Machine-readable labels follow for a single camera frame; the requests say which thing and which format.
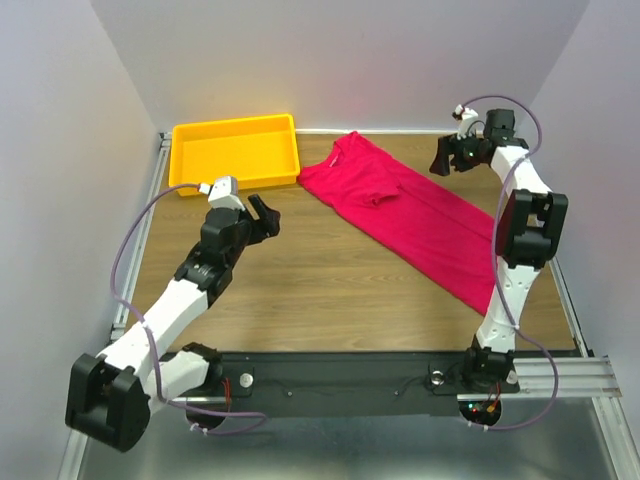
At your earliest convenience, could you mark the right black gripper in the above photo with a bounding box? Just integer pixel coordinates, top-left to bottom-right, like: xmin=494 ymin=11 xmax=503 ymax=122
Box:
xmin=427 ymin=127 xmax=485 ymax=176

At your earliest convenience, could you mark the yellow plastic tray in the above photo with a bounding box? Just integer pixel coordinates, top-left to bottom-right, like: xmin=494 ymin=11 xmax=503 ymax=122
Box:
xmin=167 ymin=113 xmax=300 ymax=190

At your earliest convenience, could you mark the red t shirt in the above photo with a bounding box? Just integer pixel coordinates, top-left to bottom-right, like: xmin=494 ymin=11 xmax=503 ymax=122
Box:
xmin=298 ymin=132 xmax=495 ymax=314

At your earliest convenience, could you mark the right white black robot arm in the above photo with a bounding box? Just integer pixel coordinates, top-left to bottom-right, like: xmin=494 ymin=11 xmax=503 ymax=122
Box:
xmin=430 ymin=105 xmax=569 ymax=390

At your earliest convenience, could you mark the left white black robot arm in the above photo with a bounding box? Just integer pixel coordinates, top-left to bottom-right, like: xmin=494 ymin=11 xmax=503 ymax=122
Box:
xmin=65 ymin=194 xmax=281 ymax=452

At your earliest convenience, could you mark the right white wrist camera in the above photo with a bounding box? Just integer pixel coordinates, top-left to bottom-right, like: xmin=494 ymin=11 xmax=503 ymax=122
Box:
xmin=452 ymin=104 xmax=484 ymax=140

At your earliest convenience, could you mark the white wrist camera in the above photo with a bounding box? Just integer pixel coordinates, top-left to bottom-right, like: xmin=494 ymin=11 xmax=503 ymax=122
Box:
xmin=198 ymin=176 xmax=245 ymax=211
xmin=452 ymin=104 xmax=484 ymax=140

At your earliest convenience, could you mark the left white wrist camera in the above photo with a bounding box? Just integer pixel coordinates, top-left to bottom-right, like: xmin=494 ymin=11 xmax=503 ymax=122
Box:
xmin=198 ymin=176 xmax=245 ymax=211

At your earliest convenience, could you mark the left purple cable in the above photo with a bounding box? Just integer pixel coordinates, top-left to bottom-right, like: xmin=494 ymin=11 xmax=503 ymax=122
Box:
xmin=110 ymin=183 xmax=269 ymax=435

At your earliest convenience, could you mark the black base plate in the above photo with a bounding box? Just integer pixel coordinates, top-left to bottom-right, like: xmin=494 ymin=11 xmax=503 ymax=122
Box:
xmin=186 ymin=351 xmax=519 ymax=418

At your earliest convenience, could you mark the aluminium frame rail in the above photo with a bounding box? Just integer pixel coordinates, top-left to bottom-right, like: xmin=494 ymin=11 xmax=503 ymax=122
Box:
xmin=58 ymin=132 xmax=172 ymax=479

